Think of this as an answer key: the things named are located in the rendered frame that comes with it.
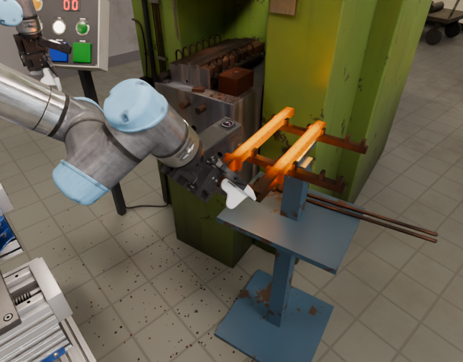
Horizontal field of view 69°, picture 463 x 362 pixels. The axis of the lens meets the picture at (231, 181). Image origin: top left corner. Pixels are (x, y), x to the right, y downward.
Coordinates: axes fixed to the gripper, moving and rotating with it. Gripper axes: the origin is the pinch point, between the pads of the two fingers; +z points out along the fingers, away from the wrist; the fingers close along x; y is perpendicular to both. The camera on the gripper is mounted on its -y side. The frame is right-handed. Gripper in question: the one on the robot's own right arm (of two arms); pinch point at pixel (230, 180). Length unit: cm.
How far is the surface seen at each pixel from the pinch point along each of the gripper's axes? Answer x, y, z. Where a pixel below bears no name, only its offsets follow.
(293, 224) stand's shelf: 4.5, -3.2, 40.1
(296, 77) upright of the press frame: -23, -48, 36
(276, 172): 3.1, -8.8, 10.0
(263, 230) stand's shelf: -0.8, 3.7, 35.4
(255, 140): -10.5, -15.3, 16.2
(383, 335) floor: 43, 10, 111
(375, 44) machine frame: -16, -88, 60
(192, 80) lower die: -57, -29, 30
